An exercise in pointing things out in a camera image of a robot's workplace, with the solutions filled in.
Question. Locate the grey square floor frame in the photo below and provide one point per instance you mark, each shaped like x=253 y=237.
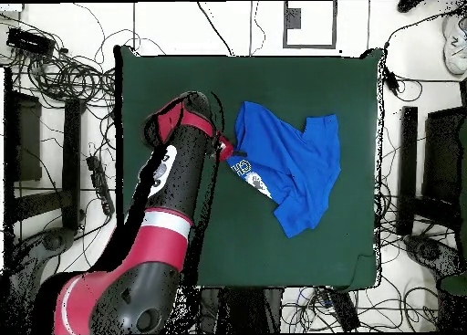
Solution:
x=310 y=46

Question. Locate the dark green round object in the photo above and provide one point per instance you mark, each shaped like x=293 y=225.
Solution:
x=454 y=284

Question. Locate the black metal frame stand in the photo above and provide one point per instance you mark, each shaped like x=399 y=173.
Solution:
x=72 y=159
x=408 y=159

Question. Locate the black plug adapter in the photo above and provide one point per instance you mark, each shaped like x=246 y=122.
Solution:
x=392 y=81

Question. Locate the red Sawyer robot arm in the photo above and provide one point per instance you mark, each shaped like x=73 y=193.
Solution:
x=164 y=232

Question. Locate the black power strip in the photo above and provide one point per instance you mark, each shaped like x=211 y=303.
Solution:
x=100 y=183

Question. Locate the black electronics box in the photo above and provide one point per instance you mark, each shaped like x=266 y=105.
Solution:
x=31 y=41

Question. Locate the dark grey floor stand base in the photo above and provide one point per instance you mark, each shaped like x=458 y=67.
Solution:
x=430 y=251
x=53 y=242

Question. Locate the black rectangular floor device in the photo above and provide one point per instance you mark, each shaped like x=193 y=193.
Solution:
x=344 y=309

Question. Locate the dark green table cloth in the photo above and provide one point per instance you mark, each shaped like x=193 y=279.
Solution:
x=273 y=247

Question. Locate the person's white shoe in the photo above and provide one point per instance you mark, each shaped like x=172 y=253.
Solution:
x=456 y=46

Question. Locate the blue printed T-shirt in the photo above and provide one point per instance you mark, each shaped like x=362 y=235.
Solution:
x=299 y=159

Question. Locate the small dark grey square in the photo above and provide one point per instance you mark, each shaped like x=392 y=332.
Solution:
x=293 y=19

